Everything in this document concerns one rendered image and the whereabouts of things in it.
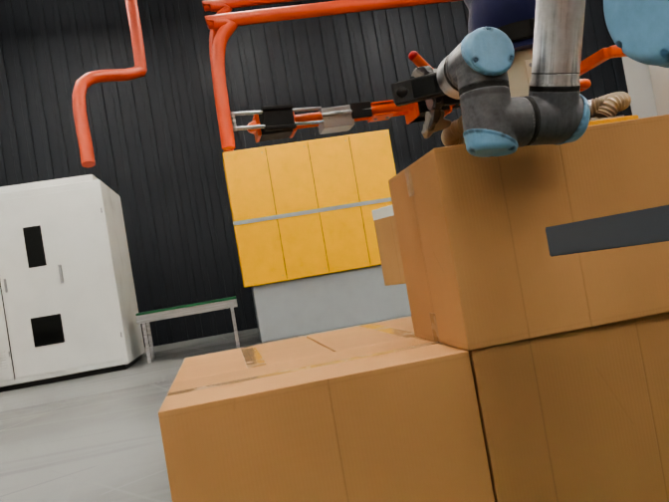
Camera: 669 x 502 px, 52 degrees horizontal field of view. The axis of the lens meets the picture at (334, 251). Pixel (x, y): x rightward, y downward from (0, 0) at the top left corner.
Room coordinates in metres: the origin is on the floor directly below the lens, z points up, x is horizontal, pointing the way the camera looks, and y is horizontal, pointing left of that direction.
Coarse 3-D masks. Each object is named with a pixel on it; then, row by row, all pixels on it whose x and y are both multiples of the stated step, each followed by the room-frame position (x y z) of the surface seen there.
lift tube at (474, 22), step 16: (464, 0) 1.61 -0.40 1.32; (480, 0) 1.53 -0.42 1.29; (496, 0) 1.50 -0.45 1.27; (512, 0) 1.48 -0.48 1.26; (528, 0) 1.48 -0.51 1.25; (480, 16) 1.53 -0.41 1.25; (496, 16) 1.50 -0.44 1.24; (512, 16) 1.49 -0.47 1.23; (528, 16) 1.49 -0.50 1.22; (528, 48) 1.51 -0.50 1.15
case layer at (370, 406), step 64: (640, 320) 1.40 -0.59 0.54; (192, 384) 1.52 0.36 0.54; (256, 384) 1.36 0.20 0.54; (320, 384) 1.28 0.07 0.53; (384, 384) 1.31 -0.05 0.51; (448, 384) 1.33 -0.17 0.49; (512, 384) 1.35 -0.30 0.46; (576, 384) 1.37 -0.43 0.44; (640, 384) 1.40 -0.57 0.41; (192, 448) 1.24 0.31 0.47; (256, 448) 1.26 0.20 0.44; (320, 448) 1.28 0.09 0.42; (384, 448) 1.30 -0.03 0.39; (448, 448) 1.32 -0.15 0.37; (512, 448) 1.35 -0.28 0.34; (576, 448) 1.37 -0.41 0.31; (640, 448) 1.39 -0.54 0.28
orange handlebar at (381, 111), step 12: (612, 48) 1.33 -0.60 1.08; (588, 60) 1.39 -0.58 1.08; (600, 60) 1.36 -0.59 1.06; (588, 84) 1.59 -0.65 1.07; (372, 108) 1.48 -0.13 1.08; (384, 108) 1.49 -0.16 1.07; (396, 108) 1.49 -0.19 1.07; (408, 108) 1.50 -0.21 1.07; (300, 120) 1.45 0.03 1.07; (312, 120) 1.46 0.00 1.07; (360, 120) 1.53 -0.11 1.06; (372, 120) 1.53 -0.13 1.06; (384, 120) 1.55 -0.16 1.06; (252, 132) 1.46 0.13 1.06
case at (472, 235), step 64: (640, 128) 1.40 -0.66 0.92; (448, 192) 1.33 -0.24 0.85; (512, 192) 1.35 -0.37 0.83; (576, 192) 1.37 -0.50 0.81; (640, 192) 1.39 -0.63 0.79; (448, 256) 1.35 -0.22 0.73; (512, 256) 1.35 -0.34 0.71; (576, 256) 1.37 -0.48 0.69; (640, 256) 1.39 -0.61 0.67; (448, 320) 1.42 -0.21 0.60; (512, 320) 1.35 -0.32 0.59; (576, 320) 1.37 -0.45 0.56
